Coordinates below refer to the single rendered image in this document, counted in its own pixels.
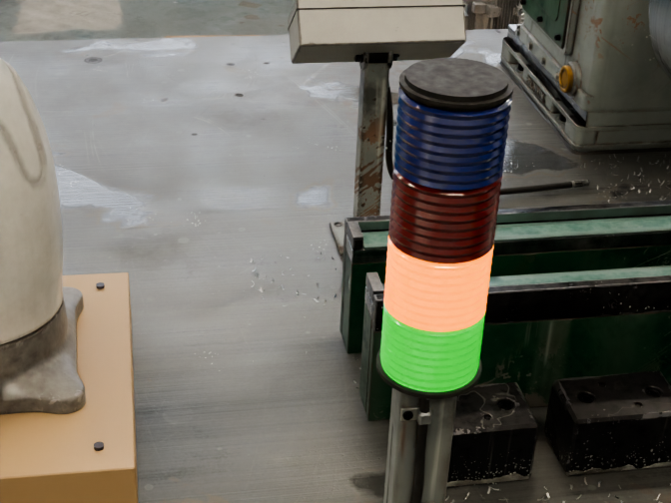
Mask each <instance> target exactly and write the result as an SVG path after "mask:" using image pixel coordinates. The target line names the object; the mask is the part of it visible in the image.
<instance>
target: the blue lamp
mask: <svg viewBox="0 0 671 503"><path fill-rule="evenodd" d="M398 92H399V95H398V98H397V100H398V105H397V116H396V120H397V123H396V133H395V138H396V140H395V143H394V146H395V149H394V159H393V164H394V167H395V169H396V170H397V171H398V172H399V173H400V174H401V175H402V176H404V177H405V178H407V179H408V180H410V181H412V182H414V183H416V184H418V185H421V186H424V187H427V188H431V189H436V190H442V191H470V190H475V189H480V188H483V187H486V186H488V185H490V184H493V183H494V182H496V181H497V180H498V179H499V178H500V177H501V176H502V173H503V165H504V156H505V148H506V139H507V130H508V127H509V124H508V121H509V119H510V115H509V113H510V110H511V105H510V103H511V101H512V96H511V97H510V98H508V99H507V100H506V101H504V102H502V103H501V104H500V105H498V106H496V107H493V108H490V109H486V110H480V111H470V112H459V111H447V110H441V109H436V108H432V107H428V106H425V105H423V104H421V103H419V102H417V101H415V100H413V99H412V98H411V97H409V96H408V95H407V93H406V92H404V91H403V90H402V88H401V87H400V86H399V88H398Z"/></svg>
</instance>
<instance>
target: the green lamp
mask: <svg viewBox="0 0 671 503"><path fill-rule="evenodd" d="M484 317H485V314H484V316H483V318H482V319H481V320H480V321H479V322H477V323H476V324H474V325H472V326H470V327H467V328H464V329H460V330H455V331H442V332H439V331H427V330H422V329H418V328H415V327H412V326H409V325H407V324H404V323H402V322H400V321H399V320H397V319H396V318H394V317H393V316H392V315H391V314H390V313H389V312H388V311H387V309H386V307H385V305H384V302H383V317H382V331H381V346H380V360H381V366H382V368H383V370H384V371H385V373H386V374H387V375H388V376H389V377H390V378H391V379H392V380H394V381H395V382H397V383H399V384H401V385H403V386H405V387H408V388H411V389H414V390H419V391H425V392H444V391H450V390H454V389H457V388H460V387H462V386H464V385H466V384H467V383H469V382H470V381H471V380H472V379H473V378H474V376H475V374H476V372H477V369H478V366H479V359H480V352H481V344H482V336H483V327H484Z"/></svg>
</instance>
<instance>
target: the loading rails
mask: <svg viewBox="0 0 671 503"><path fill-rule="evenodd" d="M389 221H390V219H389V216H371V217H352V218H345V219H344V240H343V263H342V285H341V306H340V328H339V330H340V333H341V336H342V339H343V343H344V346H345V349H346V352H347V353H348V354H351V353H361V367H360V384H359V394H360V398H361V401H362V404H363V407H364V410H365V412H366V417H367V420H368V421H374V420H386V419H390V407H391V394H392V387H391V386H389V385H388V384H387V383H386V382H384V381H383V380H382V378H381V377H380V376H379V374H378V372H377V369H376V357H377V354H378V352H379V350H380V346H381V331H382V317H383V302H384V289H385V274H386V259H387V250H388V248H387V244H388V231H389ZM480 361H481V365H482V370H481V376H480V379H479V381H478V382H477V384H476V385H475V386H478V385H484V384H495V383H508V382H516V383H517V384H518V385H519V387H520V389H521V391H522V393H523V395H524V397H525V399H526V401H527V403H528V405H529V407H540V406H548V402H549V396H550V390H551V386H552V384H553V382H554V381H555V380H558V379H562V378H571V377H583V376H604V375H611V374H621V373H634V372H646V371H661V372H662V374H663V375H664V377H665V378H666V380H667V381H668V382H669V384H670V385H671V201H654V202H635V203H616V204H597V205H578V206H559V207H540V208H522V209H503V210H498V213H497V221H496V229H495V237H494V247H493V255H492V263H491V272H490V280H489V288H488V296H487V304H486V311H485V317H484V327H483V336H482V344H481V352H480Z"/></svg>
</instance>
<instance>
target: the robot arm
mask: <svg viewBox="0 0 671 503"><path fill-rule="evenodd" d="M62 272H63V232H62V218H61V208H60V199H59V190H58V184H57V177H56V171H55V165H54V160H53V155H52V150H51V146H50V143H49V139H48V136H47V132H46V129H45V127H44V124H43V121H42V119H41V116H40V114H39V111H38V109H37V107H36V105H35V103H34V101H33V99H32V97H31V95H30V93H29V91H28V89H27V87H26V86H25V84H24V82H23V81H22V79H21V78H20V76H19V75H18V74H17V72H16V71H15V69H14V68H13V67H12V66H11V65H10V64H9V63H7V62H6V61H4V60H3V59H1V58H0V414H12V413H25V412H44V413H53V414H69V413H73V412H76V411H78V410H80V409H81V408H82V407H83V406H84V405H85V403H86V393H85V386H84V384H83V382H82V380H81V378H80V377H79V375H78V372H77V319H78V317H79V315H80V313H81V312H82V310H83V307H84V304H83V294H82V292H81V291H80V290H79V289H77V288H74V287H69V286H63V280H62Z"/></svg>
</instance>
